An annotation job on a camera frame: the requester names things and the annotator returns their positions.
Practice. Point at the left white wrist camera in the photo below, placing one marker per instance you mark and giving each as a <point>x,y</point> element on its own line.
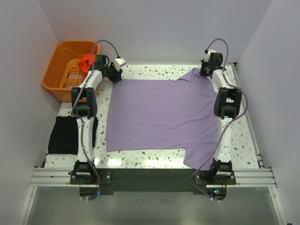
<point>119,63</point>

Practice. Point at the aluminium rail frame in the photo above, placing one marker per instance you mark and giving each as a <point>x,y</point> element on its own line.
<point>253,201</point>

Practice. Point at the orange t shirt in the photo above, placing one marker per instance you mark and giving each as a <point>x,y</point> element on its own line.
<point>86,62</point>

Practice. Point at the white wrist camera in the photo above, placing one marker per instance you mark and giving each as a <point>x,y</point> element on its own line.
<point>119,63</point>
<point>209,53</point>

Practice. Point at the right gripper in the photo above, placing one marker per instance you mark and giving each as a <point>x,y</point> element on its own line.
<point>202,72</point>

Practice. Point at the orange plastic basket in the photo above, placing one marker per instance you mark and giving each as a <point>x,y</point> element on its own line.
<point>63,72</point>

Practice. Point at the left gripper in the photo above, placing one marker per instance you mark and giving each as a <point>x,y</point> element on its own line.
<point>117,76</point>

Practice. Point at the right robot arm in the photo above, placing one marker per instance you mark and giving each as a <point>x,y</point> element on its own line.
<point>226,108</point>

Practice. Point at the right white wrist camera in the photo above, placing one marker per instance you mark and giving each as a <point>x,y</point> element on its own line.
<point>209,53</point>

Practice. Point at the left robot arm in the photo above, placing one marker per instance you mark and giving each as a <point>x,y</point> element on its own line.
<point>84,109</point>

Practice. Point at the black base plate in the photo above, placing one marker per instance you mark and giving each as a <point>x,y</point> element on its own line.
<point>109,181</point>

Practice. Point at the folded black t shirt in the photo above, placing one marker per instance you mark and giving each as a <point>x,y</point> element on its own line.
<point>64,136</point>

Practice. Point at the purple t shirt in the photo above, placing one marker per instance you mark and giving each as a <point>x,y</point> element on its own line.
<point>165,114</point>

